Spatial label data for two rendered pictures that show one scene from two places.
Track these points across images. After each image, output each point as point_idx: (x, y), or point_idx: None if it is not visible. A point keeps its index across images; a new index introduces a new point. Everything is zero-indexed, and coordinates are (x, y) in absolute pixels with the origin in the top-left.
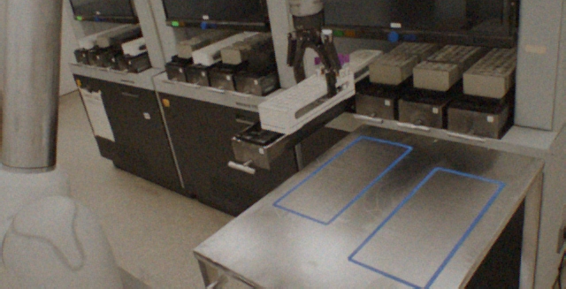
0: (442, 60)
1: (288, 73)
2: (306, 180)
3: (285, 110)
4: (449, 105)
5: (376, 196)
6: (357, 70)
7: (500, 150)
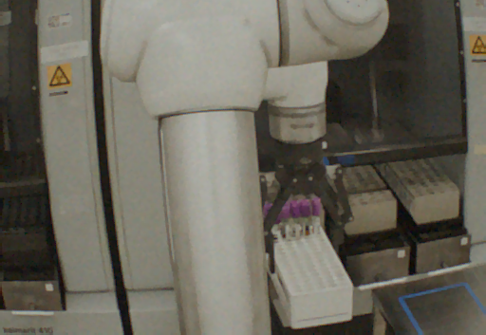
0: (359, 189)
1: (85, 264)
2: None
3: (347, 286)
4: (408, 243)
5: None
6: None
7: None
